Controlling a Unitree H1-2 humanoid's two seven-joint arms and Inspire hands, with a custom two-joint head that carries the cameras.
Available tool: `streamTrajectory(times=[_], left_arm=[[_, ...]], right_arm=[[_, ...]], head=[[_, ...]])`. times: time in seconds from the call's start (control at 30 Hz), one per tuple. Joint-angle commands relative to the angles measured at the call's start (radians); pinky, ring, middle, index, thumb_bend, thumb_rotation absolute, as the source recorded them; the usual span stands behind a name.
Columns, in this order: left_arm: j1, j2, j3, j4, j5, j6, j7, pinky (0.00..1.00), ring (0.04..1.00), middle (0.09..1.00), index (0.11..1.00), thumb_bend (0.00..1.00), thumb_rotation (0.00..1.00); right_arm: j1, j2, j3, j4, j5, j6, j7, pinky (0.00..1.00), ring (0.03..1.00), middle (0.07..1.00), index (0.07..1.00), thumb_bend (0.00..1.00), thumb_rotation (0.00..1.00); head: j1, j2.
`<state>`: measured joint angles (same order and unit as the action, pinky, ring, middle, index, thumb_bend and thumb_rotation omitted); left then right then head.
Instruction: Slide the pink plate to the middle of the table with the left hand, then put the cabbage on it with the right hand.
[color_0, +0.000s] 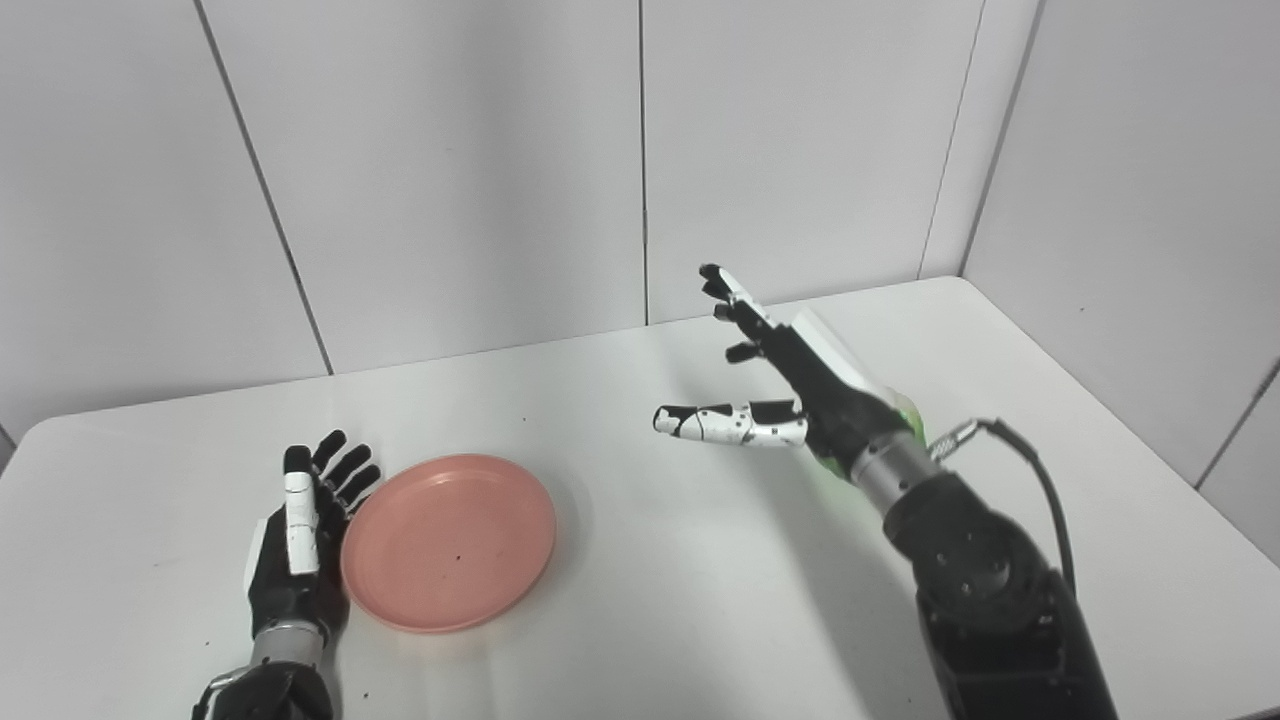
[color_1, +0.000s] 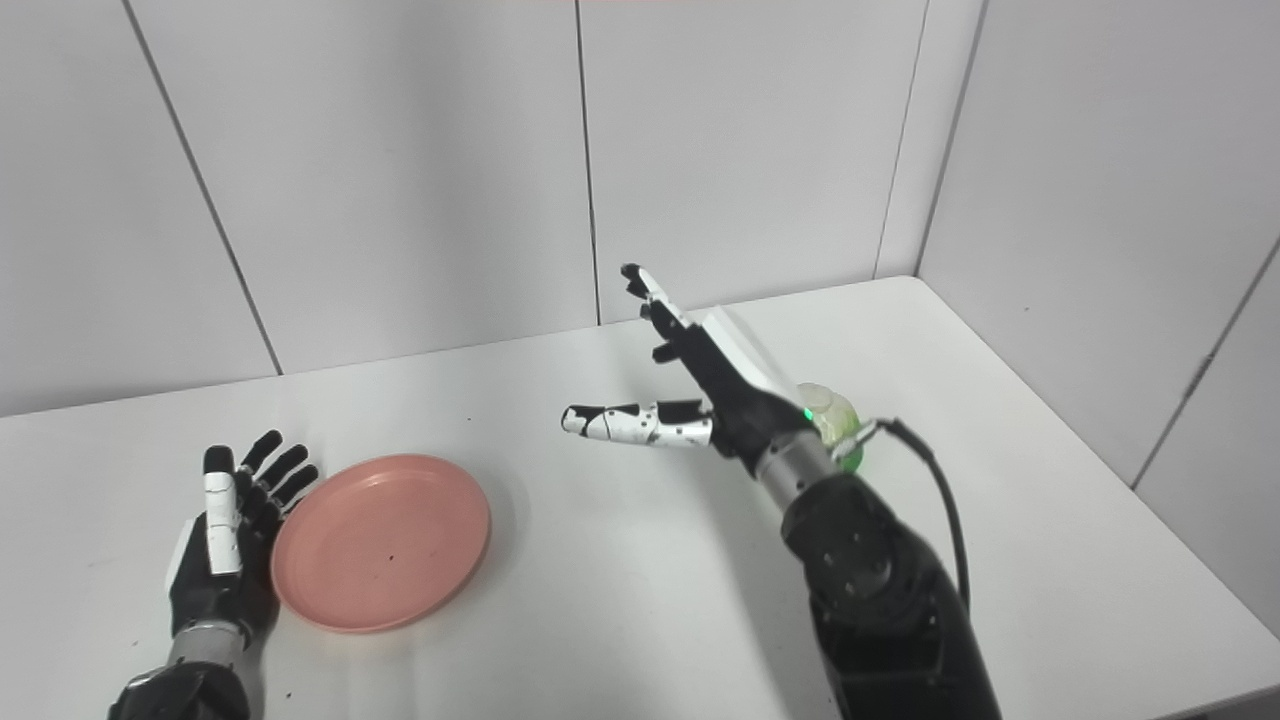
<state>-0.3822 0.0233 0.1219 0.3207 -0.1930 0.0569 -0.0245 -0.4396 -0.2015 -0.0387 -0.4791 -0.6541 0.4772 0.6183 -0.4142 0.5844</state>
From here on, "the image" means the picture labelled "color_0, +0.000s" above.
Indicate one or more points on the green white toy cabbage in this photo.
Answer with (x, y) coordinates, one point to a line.
(912, 418)

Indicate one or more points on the pink round plate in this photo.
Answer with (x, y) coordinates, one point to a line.
(450, 540)

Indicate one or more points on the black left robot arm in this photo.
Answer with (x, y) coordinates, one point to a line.
(270, 690)

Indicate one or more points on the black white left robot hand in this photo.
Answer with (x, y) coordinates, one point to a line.
(290, 595)

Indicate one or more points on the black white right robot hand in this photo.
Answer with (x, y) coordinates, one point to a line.
(835, 400)

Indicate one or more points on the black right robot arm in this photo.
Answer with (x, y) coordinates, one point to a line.
(990, 600)

